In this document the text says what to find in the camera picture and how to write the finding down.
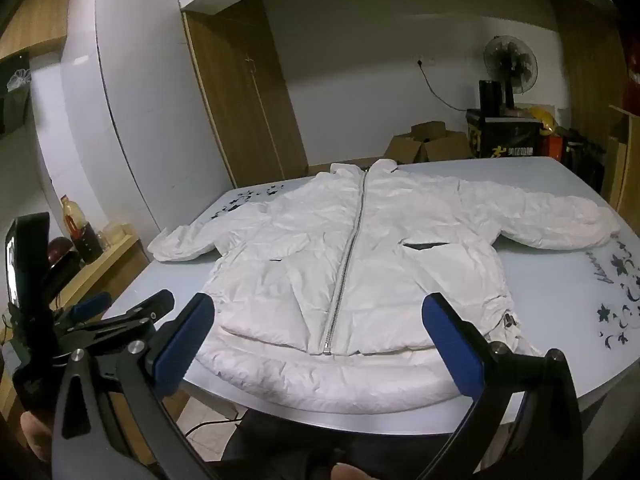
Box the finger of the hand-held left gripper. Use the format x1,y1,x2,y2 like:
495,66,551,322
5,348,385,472
57,289,176,361
52,291,112,333

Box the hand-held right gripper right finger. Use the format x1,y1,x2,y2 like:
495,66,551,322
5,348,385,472
421,292,584,480

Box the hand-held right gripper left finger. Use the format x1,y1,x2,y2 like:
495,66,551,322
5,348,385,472
51,292,216,480

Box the white zip-up jacket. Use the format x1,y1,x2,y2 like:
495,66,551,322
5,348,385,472
147,159,621,415

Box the person's left hand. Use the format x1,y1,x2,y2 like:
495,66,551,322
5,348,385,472
20,400,55,465

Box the dark red round helmet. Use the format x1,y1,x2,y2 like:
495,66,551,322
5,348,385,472
46,238,84,281

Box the wooden low shelf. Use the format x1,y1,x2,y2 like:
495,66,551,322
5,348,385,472
0,232,152,411

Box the plastic bottle with red label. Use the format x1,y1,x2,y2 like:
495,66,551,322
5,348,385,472
60,195,84,241

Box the open cardboard box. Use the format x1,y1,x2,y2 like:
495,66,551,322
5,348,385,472
384,132,427,165
411,121,471,162

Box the black and yellow box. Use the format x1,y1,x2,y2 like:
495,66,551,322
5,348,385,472
466,108,542,160

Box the orange box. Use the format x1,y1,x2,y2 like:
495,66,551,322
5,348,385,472
542,132,568,162

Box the wooden wardrobe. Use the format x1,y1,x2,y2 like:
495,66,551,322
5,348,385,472
182,0,309,189

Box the dark bags pile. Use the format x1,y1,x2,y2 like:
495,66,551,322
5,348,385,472
560,127,609,192

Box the yellow helmet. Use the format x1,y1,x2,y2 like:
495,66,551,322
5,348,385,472
529,106,559,136

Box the black cylinder flask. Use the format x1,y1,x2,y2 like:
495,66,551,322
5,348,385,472
479,80,503,119

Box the wooden side cabinet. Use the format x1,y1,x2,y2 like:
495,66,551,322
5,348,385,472
601,105,640,220

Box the black electric fan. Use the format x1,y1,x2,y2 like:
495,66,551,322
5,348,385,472
482,35,539,112

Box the black floor cable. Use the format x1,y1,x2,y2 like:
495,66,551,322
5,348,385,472
184,404,247,437

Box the dark wall picture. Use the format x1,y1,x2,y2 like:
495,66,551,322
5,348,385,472
0,52,34,137

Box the black power cable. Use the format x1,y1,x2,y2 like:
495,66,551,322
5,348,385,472
417,59,471,112

